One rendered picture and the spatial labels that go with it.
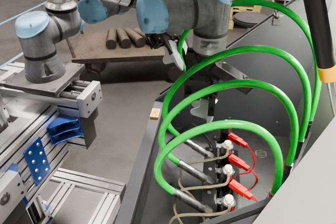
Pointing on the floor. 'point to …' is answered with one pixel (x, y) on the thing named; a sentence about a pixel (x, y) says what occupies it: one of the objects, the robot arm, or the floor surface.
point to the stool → (248, 19)
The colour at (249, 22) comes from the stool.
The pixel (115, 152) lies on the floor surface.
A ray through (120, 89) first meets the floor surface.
